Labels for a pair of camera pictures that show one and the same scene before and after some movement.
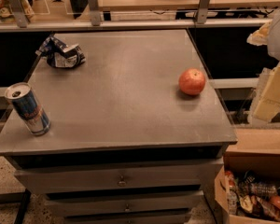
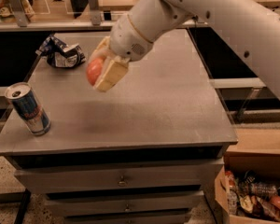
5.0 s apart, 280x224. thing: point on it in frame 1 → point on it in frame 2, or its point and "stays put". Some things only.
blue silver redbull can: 25,104 stays put
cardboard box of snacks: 253,187 stays put
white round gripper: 279,36 → 128,41
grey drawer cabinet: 137,131 stays put
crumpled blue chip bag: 59,54 stays put
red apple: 191,81 → 93,70
